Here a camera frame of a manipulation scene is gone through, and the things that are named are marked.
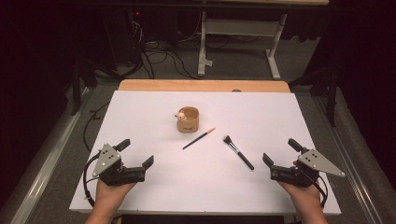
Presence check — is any person's left hand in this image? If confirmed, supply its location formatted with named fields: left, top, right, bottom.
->
left=94, top=179, right=136, bottom=203

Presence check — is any left hand-held gripper black cable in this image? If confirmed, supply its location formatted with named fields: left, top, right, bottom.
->
left=82, top=151, right=103, bottom=208

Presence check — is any right hand-held gripper black cable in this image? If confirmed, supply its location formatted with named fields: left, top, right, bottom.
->
left=306, top=173, right=329, bottom=209

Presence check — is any thin black orange-tipped brush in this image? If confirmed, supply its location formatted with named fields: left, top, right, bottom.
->
left=182, top=127, right=217, bottom=151

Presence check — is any hand-held gripper black cable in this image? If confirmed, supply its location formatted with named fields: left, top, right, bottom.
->
left=306, top=173, right=329, bottom=209
left=82, top=151, right=103, bottom=208

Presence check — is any aluminium floor rail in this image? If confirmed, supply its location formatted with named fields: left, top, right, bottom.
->
left=8, top=88, right=92, bottom=224
left=313, top=94, right=385, bottom=224

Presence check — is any white metal desk frame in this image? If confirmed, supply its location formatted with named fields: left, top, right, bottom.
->
left=197, top=0, right=330, bottom=80

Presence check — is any round wooden pen holder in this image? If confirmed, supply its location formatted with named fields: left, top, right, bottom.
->
left=174, top=105, right=200, bottom=134

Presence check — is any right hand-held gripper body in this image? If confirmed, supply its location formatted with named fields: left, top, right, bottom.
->
left=270, top=148, right=347, bottom=189

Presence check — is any bundle of black floor cables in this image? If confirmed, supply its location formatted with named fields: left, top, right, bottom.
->
left=124, top=18, right=200, bottom=80

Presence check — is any black cable on floor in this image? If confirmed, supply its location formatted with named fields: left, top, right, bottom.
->
left=82, top=102, right=110, bottom=153

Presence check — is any person's right hand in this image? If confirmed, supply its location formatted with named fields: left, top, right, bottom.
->
left=277, top=181, right=322, bottom=207

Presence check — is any black makeup brush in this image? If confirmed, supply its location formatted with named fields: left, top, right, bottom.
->
left=222, top=134, right=255, bottom=171

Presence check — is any white table cover sheet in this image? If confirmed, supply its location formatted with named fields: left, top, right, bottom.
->
left=68, top=90, right=342, bottom=216

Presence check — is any black metal stand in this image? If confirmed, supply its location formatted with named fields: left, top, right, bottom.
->
left=288, top=66, right=339, bottom=128
left=70, top=59, right=98, bottom=117

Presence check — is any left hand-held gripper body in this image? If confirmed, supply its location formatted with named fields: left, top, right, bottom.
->
left=92, top=143, right=147, bottom=187

